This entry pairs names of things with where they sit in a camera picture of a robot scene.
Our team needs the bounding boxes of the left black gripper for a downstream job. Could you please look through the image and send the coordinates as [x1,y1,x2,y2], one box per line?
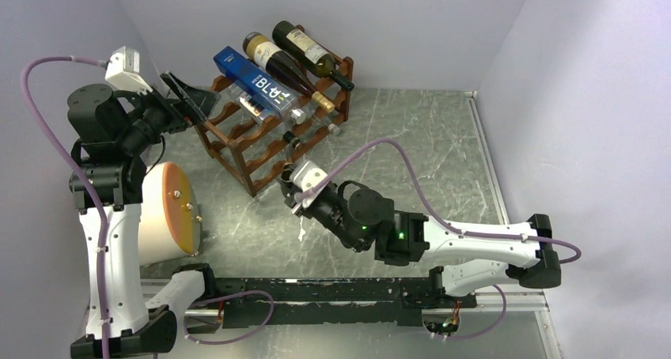
[119,70,220,153]

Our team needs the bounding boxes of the blue labelled clear bottle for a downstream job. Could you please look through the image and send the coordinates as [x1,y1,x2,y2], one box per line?
[214,47,308,127]

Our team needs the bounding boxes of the green wine bottle silver cap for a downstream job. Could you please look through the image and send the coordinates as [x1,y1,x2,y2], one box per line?
[280,162,296,183]

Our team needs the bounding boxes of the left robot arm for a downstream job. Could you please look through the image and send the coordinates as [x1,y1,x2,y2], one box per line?
[67,72,220,358]

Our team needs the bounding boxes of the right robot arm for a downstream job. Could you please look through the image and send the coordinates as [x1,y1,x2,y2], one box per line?
[279,176,562,307]

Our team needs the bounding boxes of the brown wooden wine rack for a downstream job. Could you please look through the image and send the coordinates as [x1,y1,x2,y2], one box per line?
[196,44,354,197]

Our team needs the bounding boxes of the dark bottle gold foil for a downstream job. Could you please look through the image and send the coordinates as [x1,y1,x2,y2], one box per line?
[242,32,336,112]

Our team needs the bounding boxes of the clear bottle lower rack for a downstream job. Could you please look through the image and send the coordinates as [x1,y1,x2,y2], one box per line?
[230,81,342,137]

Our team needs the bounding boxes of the dark bottle cream label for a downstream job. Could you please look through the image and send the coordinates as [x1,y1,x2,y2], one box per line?
[271,21,354,91]

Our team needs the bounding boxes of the white drum orange lid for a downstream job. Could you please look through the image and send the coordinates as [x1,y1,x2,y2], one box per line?
[138,162,203,266]

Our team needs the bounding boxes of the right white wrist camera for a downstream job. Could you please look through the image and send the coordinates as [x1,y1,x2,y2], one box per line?
[289,160,328,210]

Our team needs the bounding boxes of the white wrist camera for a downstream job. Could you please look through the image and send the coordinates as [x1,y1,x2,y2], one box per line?
[289,160,328,210]
[104,47,153,94]

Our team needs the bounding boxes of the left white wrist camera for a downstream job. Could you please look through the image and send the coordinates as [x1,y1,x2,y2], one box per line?
[104,47,153,94]

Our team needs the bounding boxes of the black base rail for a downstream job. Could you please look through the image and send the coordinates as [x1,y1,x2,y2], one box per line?
[217,275,477,328]

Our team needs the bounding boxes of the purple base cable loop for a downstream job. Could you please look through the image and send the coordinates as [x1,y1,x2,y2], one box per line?
[182,289,275,346]

